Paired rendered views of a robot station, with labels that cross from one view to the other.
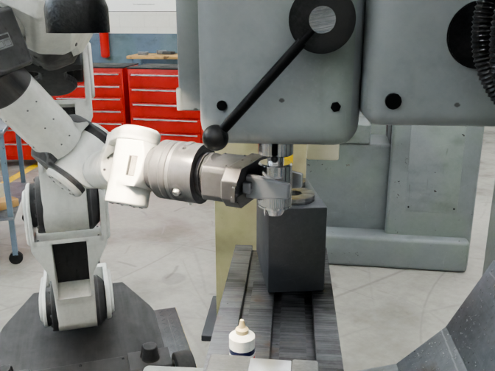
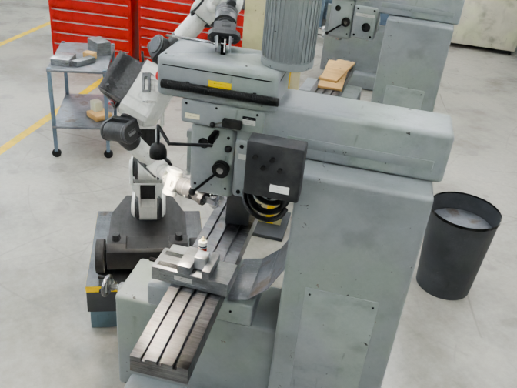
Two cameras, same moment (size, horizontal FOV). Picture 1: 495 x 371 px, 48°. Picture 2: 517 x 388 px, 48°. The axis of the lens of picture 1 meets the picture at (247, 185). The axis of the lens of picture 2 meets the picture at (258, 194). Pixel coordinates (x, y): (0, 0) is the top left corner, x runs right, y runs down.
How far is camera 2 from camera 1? 1.85 m
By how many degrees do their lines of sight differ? 15
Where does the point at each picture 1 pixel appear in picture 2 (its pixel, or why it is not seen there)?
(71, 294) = (146, 205)
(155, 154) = (178, 182)
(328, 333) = (240, 243)
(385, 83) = (236, 187)
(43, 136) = (142, 158)
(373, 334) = not seen: hidden behind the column
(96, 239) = (159, 185)
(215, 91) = (193, 178)
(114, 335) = (164, 225)
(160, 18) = not seen: outside the picture
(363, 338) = not seen: hidden behind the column
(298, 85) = (215, 182)
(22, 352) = (121, 226)
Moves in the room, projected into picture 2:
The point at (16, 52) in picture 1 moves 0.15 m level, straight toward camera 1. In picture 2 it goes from (137, 134) to (138, 148)
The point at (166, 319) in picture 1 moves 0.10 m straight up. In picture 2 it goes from (193, 217) to (194, 204)
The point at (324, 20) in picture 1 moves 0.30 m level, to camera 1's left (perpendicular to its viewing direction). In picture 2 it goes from (219, 171) to (147, 160)
